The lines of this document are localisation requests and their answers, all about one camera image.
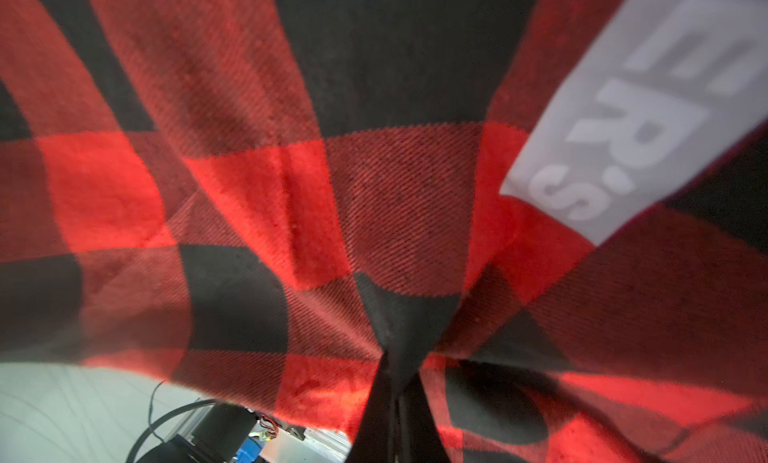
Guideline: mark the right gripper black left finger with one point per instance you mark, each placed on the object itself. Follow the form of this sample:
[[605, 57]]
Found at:
[[374, 441]]

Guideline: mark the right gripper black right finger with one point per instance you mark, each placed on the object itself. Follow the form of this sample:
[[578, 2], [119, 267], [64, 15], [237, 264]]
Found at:
[[418, 440]]

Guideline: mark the red black plaid shirt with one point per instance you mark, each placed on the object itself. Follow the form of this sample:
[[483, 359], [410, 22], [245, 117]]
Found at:
[[553, 211]]

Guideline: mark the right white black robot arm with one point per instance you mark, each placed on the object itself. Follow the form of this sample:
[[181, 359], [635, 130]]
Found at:
[[397, 426]]

